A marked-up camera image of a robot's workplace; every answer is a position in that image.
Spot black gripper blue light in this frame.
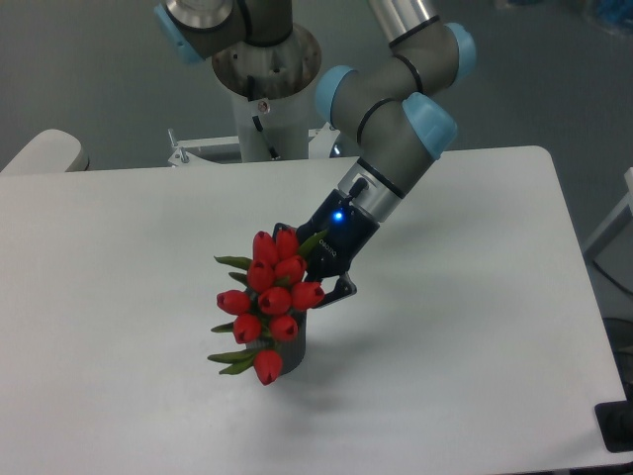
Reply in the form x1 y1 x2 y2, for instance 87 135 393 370
273 190 380 309

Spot white side table frame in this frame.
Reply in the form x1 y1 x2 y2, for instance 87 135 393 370
582 166 633 293

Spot white pedestal base frame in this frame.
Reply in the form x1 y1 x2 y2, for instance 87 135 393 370
168 114 340 167

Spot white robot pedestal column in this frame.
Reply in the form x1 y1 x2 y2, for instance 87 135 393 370
212 24 322 162

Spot black cable on pedestal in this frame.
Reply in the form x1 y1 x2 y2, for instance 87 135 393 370
245 73 282 162

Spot dark grey ribbed vase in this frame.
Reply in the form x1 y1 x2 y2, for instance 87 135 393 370
245 310 307 385

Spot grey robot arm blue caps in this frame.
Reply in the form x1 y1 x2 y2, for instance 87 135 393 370
154 1 477 304

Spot red tulip bouquet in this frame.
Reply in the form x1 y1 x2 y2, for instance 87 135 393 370
208 230 326 376

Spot white chair armrest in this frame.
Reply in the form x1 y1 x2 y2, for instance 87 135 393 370
1 129 90 176

